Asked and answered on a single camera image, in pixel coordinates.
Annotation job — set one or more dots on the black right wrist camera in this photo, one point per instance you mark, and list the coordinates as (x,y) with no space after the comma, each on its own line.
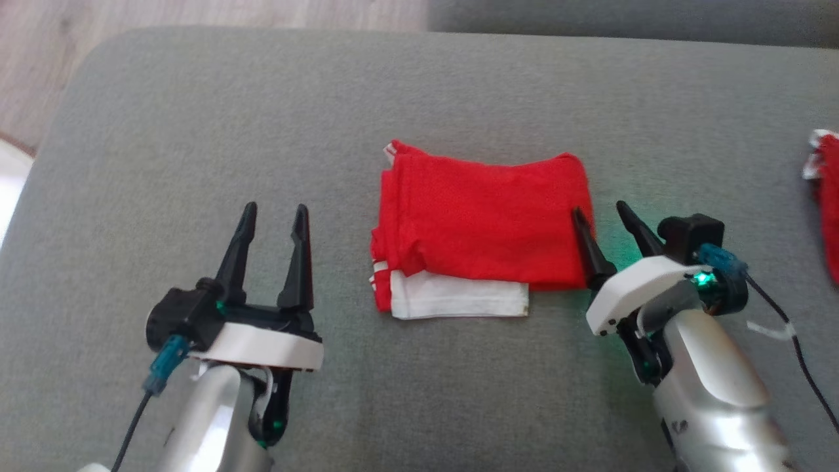
(688,236)

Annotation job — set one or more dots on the red shorts with white stripe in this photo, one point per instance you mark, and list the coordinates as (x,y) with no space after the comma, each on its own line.
(827,196)

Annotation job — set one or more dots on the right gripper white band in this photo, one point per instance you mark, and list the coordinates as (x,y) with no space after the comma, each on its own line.
(629,288)

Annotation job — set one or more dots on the white floor mat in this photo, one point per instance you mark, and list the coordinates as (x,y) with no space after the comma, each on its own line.
(10,196)

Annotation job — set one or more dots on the red and white jersey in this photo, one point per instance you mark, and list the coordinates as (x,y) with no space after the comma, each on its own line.
(485,216)

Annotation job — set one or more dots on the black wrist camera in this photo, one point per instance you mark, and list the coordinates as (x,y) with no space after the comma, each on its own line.
(688,236)
(180,314)

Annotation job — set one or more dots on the grey sofa seat cushion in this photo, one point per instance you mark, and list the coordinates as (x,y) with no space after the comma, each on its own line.
(419,393)

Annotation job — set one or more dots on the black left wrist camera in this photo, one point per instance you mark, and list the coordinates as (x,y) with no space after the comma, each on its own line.
(180,314)

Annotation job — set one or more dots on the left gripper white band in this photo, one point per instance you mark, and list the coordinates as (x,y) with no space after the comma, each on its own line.
(269,344)

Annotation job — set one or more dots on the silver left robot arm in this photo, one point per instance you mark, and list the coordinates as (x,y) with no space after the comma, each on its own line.
(210,419)

